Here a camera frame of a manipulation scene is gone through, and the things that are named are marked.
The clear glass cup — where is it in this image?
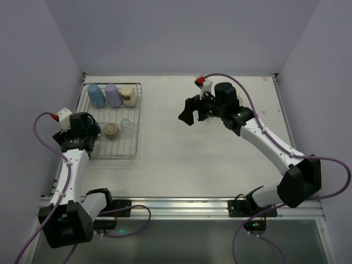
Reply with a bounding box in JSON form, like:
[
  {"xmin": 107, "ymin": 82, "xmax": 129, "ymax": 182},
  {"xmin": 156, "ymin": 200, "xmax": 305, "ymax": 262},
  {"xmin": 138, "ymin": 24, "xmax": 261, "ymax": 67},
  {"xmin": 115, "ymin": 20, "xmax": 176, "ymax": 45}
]
[{"xmin": 120, "ymin": 118, "xmax": 138, "ymax": 134}]

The light green ceramic mug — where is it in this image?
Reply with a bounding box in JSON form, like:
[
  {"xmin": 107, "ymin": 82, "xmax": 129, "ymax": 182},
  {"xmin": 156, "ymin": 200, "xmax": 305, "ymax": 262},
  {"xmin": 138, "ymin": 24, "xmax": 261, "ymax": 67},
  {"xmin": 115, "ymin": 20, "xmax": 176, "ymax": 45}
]
[{"xmin": 237, "ymin": 92, "xmax": 243, "ymax": 106}]

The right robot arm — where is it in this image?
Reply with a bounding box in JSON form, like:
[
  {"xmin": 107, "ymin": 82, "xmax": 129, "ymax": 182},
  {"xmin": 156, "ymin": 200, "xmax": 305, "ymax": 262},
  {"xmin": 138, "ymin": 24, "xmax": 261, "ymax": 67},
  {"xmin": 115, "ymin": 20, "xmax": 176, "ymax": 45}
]
[{"xmin": 178, "ymin": 81, "xmax": 322, "ymax": 216}]

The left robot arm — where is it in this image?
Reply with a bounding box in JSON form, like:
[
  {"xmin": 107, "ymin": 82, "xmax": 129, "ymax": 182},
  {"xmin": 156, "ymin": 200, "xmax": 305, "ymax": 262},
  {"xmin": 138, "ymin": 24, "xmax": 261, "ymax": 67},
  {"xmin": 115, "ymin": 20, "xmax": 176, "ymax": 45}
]
[{"xmin": 38, "ymin": 108, "xmax": 113, "ymax": 249}]

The dark blue mug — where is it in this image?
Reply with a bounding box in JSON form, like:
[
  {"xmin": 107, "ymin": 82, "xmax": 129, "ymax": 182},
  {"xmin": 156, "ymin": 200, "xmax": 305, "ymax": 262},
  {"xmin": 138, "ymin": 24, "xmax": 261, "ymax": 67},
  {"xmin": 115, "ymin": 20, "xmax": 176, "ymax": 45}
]
[{"xmin": 87, "ymin": 113, "xmax": 101, "ymax": 137}]

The light blue plastic cup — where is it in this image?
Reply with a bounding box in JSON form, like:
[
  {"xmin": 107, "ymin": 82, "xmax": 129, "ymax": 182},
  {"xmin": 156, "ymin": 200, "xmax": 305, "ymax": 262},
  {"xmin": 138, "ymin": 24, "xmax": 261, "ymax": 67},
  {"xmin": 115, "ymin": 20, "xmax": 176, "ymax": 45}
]
[{"xmin": 87, "ymin": 84, "xmax": 106, "ymax": 108}]

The lavender plastic cup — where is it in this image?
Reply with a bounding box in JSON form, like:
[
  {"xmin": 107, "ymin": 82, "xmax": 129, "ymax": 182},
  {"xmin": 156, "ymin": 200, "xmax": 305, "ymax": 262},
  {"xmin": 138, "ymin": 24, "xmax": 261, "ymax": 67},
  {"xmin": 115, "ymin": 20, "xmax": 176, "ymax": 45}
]
[{"xmin": 105, "ymin": 84, "xmax": 123, "ymax": 108}]

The beige cup with brown band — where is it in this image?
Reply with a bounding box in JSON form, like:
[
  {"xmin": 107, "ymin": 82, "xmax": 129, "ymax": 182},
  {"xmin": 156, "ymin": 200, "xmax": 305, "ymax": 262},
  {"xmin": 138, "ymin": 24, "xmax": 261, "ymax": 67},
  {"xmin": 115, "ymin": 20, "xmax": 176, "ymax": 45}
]
[{"xmin": 120, "ymin": 85, "xmax": 138, "ymax": 107}]

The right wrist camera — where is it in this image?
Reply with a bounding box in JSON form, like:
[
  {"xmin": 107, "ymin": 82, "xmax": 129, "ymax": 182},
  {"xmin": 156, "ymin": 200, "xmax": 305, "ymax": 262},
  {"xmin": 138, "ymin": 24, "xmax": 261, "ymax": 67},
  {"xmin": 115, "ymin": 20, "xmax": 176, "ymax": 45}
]
[{"xmin": 194, "ymin": 76, "xmax": 213, "ymax": 100}]

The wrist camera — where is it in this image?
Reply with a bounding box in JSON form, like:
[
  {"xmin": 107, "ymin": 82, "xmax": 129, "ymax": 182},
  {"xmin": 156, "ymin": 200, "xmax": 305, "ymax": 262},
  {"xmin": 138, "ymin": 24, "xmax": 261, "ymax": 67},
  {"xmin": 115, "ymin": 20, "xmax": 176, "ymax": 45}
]
[
  {"xmin": 57, "ymin": 107, "xmax": 73, "ymax": 131},
  {"xmin": 194, "ymin": 76, "xmax": 213, "ymax": 100}
]

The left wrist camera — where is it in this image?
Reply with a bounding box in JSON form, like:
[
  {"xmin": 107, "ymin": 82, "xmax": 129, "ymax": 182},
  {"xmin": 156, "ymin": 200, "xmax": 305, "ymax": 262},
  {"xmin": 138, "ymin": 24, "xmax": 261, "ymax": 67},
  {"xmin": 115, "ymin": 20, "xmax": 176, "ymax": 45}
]
[{"xmin": 57, "ymin": 107, "xmax": 73, "ymax": 131}]

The wire dish rack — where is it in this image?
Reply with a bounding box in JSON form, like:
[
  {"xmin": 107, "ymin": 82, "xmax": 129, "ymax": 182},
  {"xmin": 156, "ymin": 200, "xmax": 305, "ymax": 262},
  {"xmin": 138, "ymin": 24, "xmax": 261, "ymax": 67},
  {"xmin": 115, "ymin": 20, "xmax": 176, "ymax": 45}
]
[{"xmin": 76, "ymin": 82, "xmax": 142, "ymax": 160}]

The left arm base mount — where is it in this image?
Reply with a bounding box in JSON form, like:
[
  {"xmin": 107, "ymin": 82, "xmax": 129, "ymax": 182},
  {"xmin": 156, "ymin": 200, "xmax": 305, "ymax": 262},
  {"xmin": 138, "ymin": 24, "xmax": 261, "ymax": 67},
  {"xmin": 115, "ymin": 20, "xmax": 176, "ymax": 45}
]
[{"xmin": 93, "ymin": 200, "xmax": 132, "ymax": 234}]

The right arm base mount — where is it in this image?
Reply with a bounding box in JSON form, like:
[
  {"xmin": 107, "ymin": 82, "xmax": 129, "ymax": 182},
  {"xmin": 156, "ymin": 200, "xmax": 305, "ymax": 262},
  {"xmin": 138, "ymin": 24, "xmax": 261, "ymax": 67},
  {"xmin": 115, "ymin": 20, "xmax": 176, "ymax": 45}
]
[{"xmin": 227, "ymin": 192, "xmax": 277, "ymax": 230}]

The aluminium mounting rail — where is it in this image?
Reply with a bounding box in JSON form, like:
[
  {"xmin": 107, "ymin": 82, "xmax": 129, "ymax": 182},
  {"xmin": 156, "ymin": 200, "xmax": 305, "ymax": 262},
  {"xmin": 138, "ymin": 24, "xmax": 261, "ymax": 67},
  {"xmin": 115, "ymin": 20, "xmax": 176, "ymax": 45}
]
[{"xmin": 37, "ymin": 195, "xmax": 324, "ymax": 221}]

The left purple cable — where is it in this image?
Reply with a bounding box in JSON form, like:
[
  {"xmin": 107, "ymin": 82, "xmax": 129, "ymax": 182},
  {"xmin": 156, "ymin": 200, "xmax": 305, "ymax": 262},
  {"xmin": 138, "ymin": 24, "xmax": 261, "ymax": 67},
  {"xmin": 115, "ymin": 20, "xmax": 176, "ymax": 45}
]
[{"xmin": 13, "ymin": 112, "xmax": 79, "ymax": 264}]

